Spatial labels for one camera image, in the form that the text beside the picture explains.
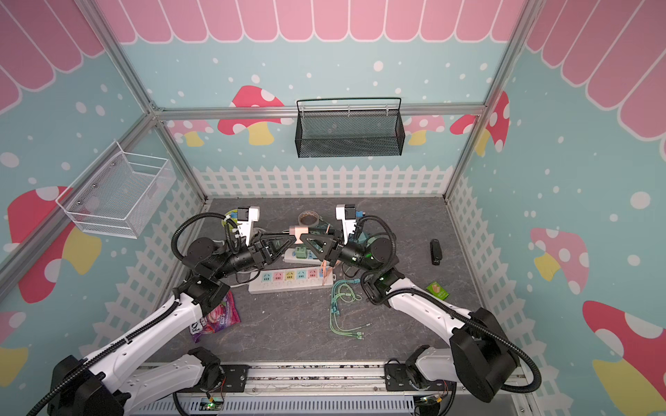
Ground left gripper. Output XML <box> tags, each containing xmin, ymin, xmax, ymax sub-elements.
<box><xmin>212</xmin><ymin>231</ymin><xmax>297</xmax><ymax>280</ymax></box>

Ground green charger plug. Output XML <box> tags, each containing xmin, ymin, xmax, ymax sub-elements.
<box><xmin>295</xmin><ymin>247</ymin><xmax>308</xmax><ymax>259</ymax></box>

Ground pink charger plug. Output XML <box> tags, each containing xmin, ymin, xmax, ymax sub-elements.
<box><xmin>289</xmin><ymin>225</ymin><xmax>310</xmax><ymax>244</ymax></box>

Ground green charging cables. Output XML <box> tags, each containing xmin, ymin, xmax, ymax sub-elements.
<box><xmin>327</xmin><ymin>277</ymin><xmax>373</xmax><ymax>341</ymax></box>

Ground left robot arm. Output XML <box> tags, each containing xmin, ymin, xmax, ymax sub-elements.
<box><xmin>29</xmin><ymin>227</ymin><xmax>296</xmax><ymax>415</ymax></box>

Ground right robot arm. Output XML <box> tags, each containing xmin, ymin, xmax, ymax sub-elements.
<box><xmin>300</xmin><ymin>233</ymin><xmax>543</xmax><ymax>403</ymax></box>

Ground small white power strip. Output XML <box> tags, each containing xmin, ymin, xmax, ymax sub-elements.
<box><xmin>283</xmin><ymin>247</ymin><xmax>322</xmax><ymax>265</ymax></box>

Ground large white power strip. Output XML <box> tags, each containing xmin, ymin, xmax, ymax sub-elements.
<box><xmin>248</xmin><ymin>267</ymin><xmax>336</xmax><ymax>295</ymax></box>

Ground roll of tape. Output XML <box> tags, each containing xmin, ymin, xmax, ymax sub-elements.
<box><xmin>298</xmin><ymin>211</ymin><xmax>320</xmax><ymax>227</ymax></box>

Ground green plastic bowl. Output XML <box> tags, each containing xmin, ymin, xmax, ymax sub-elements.
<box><xmin>221</xmin><ymin>210</ymin><xmax>238</xmax><ymax>230</ymax></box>

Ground purple candy bag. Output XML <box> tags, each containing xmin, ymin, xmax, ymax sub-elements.
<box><xmin>190</xmin><ymin>292</ymin><xmax>241</xmax><ymax>343</ymax></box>

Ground black stapler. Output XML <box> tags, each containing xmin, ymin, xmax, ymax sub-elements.
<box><xmin>429</xmin><ymin>239</ymin><xmax>443</xmax><ymax>265</ymax></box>

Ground green snack packet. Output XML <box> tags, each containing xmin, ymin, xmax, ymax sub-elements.
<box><xmin>427</xmin><ymin>282</ymin><xmax>449</xmax><ymax>301</ymax></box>

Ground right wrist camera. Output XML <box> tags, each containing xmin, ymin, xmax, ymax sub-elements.
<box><xmin>335</xmin><ymin>204</ymin><xmax>357</xmax><ymax>244</ymax></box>

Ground black mesh wall basket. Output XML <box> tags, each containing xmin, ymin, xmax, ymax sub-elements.
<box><xmin>295</xmin><ymin>97</ymin><xmax>406</xmax><ymax>159</ymax></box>

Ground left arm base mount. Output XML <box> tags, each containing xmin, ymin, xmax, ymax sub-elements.
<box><xmin>180</xmin><ymin>364</ymin><xmax>250</xmax><ymax>393</ymax></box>

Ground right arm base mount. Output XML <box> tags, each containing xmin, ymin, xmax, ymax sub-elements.
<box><xmin>383</xmin><ymin>360</ymin><xmax>451</xmax><ymax>392</ymax></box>

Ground white mesh wall basket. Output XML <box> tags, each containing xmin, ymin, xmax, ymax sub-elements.
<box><xmin>55</xmin><ymin>142</ymin><xmax>177</xmax><ymax>239</ymax></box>

